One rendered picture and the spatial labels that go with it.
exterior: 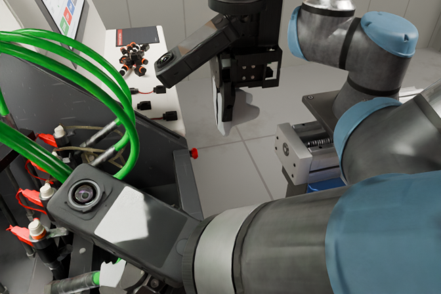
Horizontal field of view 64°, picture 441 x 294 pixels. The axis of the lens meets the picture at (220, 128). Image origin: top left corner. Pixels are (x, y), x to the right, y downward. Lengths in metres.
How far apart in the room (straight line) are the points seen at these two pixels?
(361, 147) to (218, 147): 2.06
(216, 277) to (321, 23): 0.68
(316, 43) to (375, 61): 0.13
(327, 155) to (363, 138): 0.56
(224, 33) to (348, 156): 0.21
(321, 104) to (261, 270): 0.78
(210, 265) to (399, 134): 0.17
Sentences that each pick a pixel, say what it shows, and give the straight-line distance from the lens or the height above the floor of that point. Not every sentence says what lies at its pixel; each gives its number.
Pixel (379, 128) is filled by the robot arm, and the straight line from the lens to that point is 0.31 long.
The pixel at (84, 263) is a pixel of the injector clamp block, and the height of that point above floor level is 0.98.
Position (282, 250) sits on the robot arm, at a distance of 0.17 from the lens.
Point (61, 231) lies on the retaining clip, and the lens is 0.60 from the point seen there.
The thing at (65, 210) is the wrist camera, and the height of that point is 1.34.
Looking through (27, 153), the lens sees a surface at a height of 1.35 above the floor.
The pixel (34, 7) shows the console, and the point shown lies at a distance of 0.90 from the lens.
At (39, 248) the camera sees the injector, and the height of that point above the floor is 1.08.
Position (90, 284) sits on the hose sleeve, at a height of 1.15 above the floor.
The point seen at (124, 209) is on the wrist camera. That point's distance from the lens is 0.27.
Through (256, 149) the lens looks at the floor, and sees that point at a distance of 2.33.
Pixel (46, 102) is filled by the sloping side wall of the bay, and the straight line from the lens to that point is 0.82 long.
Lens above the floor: 1.54
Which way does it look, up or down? 38 degrees down
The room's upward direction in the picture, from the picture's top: straight up
